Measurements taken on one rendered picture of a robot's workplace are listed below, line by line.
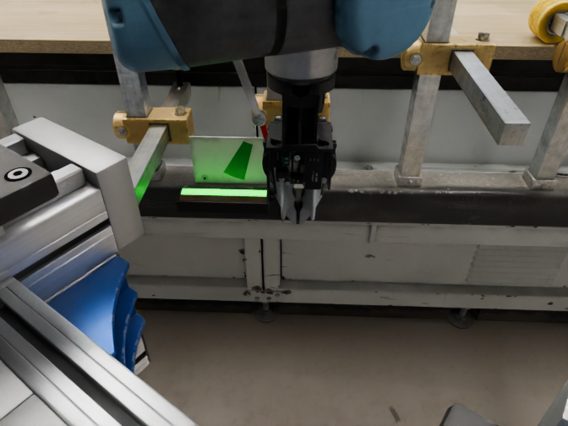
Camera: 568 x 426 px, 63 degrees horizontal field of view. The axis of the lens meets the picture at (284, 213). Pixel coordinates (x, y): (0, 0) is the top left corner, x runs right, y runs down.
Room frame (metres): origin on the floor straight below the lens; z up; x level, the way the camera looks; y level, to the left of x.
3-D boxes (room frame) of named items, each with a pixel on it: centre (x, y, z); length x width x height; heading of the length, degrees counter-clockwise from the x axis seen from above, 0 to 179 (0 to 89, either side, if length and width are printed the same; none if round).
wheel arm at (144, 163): (0.72, 0.22, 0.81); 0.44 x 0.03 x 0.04; 178
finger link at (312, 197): (0.47, -0.03, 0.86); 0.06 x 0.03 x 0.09; 178
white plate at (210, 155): (0.74, 0.04, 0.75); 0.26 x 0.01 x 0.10; 88
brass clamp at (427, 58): (0.75, -0.26, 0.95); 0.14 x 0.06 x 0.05; 88
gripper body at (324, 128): (0.46, -0.02, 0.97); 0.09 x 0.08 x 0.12; 178
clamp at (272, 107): (0.76, -0.01, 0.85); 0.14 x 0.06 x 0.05; 88
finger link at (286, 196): (0.47, 0.00, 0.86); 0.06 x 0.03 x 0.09; 178
